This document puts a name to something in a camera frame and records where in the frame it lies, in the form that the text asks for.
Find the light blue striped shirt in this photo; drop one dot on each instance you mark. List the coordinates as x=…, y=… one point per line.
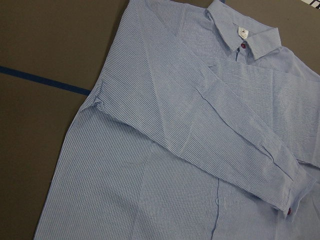
x=201, y=126

